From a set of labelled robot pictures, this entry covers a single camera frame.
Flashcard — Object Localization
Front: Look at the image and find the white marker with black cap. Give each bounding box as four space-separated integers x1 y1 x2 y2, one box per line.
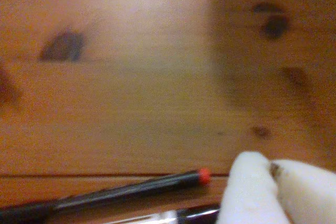
104 206 222 224

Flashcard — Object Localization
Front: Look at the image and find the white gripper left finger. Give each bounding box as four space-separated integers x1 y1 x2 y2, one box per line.
217 152 289 224

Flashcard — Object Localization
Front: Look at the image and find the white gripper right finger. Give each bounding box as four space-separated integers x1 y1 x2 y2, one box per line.
270 158 336 224

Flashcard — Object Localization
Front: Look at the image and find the black pen with red end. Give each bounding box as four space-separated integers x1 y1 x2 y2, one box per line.
0 167 212 224

